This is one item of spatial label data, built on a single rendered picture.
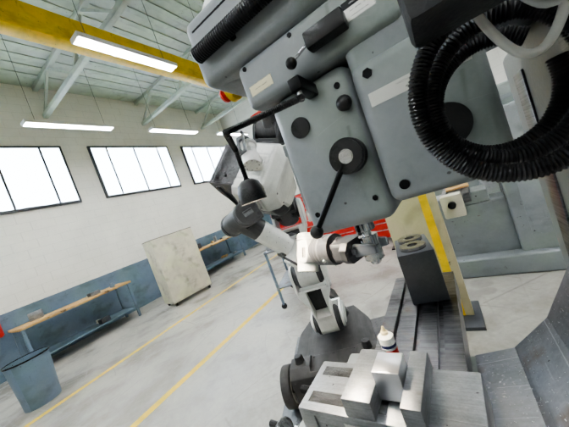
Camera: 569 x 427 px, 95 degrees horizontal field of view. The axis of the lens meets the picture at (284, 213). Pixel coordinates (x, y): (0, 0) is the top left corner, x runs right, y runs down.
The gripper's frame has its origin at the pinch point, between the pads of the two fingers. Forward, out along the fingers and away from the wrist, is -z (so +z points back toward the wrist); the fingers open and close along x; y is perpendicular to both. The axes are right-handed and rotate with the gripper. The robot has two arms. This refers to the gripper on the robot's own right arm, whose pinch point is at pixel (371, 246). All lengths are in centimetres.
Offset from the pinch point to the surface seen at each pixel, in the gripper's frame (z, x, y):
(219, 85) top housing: 15, -16, -49
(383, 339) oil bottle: 4.4, -1.5, 25.1
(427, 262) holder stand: 4.2, 33.4, 18.9
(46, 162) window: 775, -31, -293
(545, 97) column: -34.2, 13.9, -19.5
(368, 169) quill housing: -10.1, -7.0, -18.0
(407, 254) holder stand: 8.9, 31.2, 14.9
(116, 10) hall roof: 416, 121, -413
